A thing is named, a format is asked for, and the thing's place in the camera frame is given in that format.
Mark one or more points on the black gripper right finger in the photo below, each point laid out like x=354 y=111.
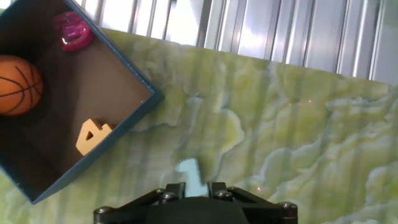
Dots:
x=267 y=213

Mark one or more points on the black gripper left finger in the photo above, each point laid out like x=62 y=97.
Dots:
x=130 y=211

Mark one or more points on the light blue number one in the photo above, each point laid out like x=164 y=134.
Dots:
x=191 y=177

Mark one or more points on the dark blue gift box base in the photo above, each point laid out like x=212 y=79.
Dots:
x=93 y=77

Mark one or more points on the green marble pattern mat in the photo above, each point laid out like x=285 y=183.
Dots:
x=280 y=140

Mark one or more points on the tan wooden number four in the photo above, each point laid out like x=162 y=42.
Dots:
x=90 y=140

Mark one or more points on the orange toy basketball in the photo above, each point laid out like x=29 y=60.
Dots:
x=18 y=85

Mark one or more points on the pink translucent plastic toy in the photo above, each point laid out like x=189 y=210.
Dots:
x=74 y=31

